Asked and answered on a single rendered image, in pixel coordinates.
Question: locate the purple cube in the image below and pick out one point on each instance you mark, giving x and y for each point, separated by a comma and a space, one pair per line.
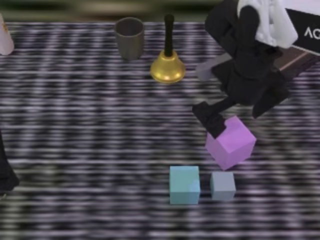
231, 145

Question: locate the small grey-blue cube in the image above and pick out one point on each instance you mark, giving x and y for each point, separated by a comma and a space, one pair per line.
222, 186

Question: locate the teal cube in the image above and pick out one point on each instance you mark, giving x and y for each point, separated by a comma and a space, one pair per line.
183, 184

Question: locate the grey cup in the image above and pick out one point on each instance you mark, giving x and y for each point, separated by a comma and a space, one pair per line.
129, 38

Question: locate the pale pink cone-shaped object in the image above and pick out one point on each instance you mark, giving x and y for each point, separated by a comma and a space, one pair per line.
5, 40

